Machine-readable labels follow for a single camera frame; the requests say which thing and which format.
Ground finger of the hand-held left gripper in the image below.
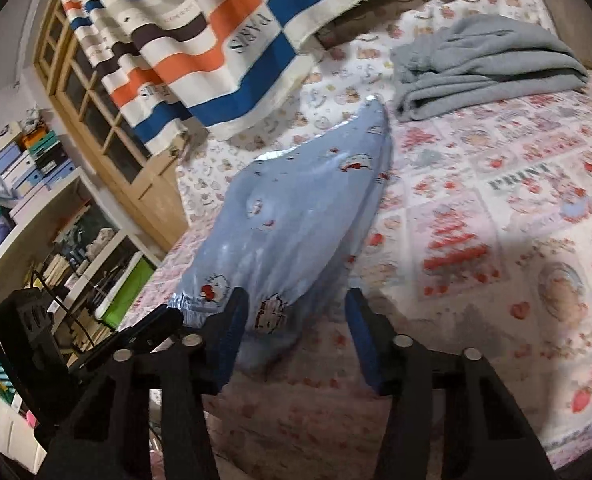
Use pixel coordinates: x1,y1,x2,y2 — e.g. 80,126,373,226
78,305,184,367

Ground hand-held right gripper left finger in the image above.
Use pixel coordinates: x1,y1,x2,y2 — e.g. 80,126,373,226
38,287,251,480

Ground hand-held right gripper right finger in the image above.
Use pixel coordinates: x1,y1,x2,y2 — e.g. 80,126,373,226
345,287,557,480

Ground blue satin cat print pants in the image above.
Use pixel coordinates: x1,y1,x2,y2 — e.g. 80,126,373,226
167,96,394,376

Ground green storage bin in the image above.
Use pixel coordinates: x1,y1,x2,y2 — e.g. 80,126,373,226
98,257,157,328

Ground white open shelf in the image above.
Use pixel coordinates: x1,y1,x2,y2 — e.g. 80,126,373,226
0,167,162,471

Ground wooden glass-paned door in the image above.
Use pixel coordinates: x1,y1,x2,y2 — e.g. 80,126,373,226
33,0,189,268

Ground stack of storage boxes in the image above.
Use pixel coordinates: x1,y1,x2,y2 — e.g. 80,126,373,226
0,120,77,201

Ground bear print white sheet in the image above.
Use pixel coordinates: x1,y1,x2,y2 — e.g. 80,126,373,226
176,0,559,221

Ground striped hanging curtain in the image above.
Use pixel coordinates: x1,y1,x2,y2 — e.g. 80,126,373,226
51,0,482,158

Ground folded grey sweater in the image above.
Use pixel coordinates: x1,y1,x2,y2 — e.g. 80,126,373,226
390,14,589,122

